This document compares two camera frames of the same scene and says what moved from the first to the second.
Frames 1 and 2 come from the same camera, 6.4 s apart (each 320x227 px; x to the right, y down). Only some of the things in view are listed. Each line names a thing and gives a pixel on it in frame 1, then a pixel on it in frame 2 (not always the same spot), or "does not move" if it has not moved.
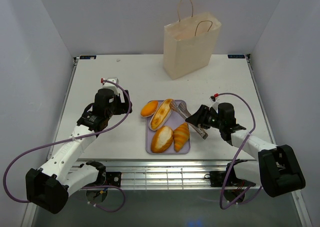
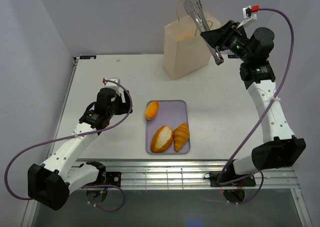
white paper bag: x=188 y=44 does not move
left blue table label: x=87 y=57 does not move
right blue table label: x=236 y=56 does not move
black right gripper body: x=210 y=119 → x=233 y=41
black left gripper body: x=114 y=110 does not move
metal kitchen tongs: x=182 y=109 → x=194 y=7
